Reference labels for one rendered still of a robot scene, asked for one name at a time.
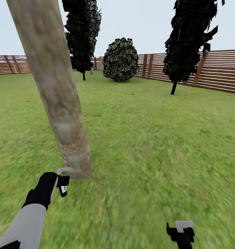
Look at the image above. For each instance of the pesticide atomizer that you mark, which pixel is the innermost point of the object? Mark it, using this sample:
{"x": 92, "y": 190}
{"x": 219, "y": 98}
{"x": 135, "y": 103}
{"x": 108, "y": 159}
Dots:
{"x": 63, "y": 191}

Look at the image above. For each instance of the tree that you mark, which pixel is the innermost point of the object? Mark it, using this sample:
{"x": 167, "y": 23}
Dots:
{"x": 192, "y": 18}
{"x": 94, "y": 18}
{"x": 41, "y": 32}
{"x": 77, "y": 38}

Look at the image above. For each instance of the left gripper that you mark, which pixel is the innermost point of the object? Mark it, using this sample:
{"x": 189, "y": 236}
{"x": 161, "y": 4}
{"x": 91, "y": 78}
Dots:
{"x": 64, "y": 181}

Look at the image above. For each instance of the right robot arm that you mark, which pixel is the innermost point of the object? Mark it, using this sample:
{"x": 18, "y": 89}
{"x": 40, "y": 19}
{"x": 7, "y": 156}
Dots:
{"x": 182, "y": 234}

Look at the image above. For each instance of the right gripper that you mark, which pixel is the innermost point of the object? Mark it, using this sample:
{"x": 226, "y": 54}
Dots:
{"x": 176, "y": 236}

